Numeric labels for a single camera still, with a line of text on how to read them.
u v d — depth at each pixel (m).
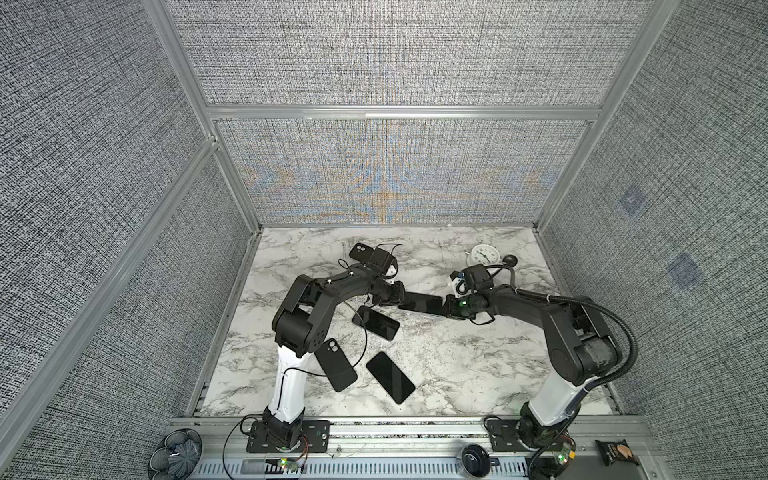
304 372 0.54
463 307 0.83
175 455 0.69
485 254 1.06
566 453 0.69
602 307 0.48
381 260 0.82
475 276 0.78
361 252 1.13
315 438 0.73
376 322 1.01
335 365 0.86
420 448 0.73
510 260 1.06
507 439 0.73
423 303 0.97
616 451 0.70
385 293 0.86
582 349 0.48
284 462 0.70
